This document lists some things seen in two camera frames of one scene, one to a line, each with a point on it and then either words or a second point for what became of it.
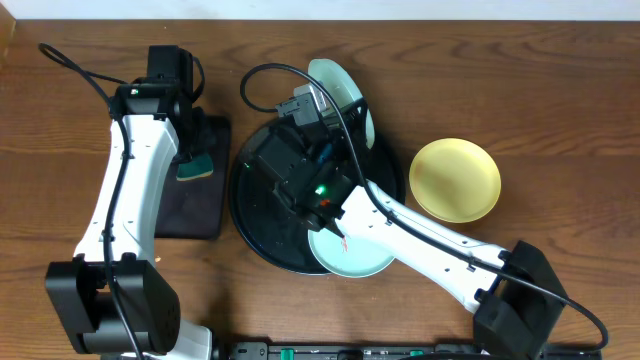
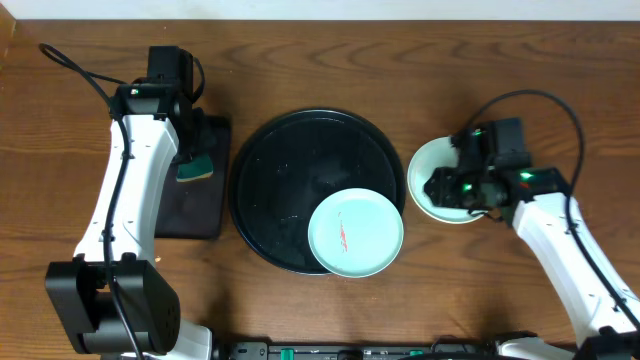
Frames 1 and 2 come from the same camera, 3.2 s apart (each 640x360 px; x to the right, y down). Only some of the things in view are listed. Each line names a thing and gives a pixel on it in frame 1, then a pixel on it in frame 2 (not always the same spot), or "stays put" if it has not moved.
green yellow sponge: x=200 y=166 stays put
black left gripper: x=197 y=138 stays put
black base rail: x=441 y=350 stays put
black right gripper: x=337 y=141 to x=441 y=180
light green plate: x=342 y=87 to x=437 y=153
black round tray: x=274 y=231 stays put
